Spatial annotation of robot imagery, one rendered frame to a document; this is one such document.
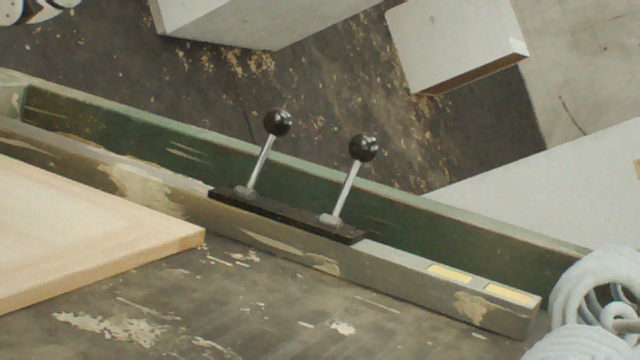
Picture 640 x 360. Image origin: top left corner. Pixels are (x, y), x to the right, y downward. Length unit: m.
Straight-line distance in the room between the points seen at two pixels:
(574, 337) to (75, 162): 0.93
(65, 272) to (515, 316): 0.47
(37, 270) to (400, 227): 0.58
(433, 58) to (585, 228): 1.93
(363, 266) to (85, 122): 0.66
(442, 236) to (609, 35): 7.75
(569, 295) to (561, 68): 8.49
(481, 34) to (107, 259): 5.04
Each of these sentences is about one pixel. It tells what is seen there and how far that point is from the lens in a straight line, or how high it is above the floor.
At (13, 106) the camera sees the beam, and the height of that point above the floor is 0.89.
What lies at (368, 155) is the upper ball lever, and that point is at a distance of 1.10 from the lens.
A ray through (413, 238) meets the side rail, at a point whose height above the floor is 1.48.
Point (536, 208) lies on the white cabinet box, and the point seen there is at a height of 0.84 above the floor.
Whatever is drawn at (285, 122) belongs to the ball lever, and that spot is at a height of 1.44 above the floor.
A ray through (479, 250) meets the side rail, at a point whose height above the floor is 1.56.
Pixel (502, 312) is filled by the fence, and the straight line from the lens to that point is 1.02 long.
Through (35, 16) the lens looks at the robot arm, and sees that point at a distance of 1.33.
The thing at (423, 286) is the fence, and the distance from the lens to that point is 1.04.
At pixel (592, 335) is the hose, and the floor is 1.87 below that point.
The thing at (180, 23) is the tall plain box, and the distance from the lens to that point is 3.62.
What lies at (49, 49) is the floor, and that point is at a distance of 3.19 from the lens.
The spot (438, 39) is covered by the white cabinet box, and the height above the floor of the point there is 0.29.
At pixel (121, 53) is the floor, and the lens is 3.48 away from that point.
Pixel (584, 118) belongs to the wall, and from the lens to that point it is 8.95.
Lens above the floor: 1.96
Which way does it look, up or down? 26 degrees down
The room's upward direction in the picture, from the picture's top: 69 degrees clockwise
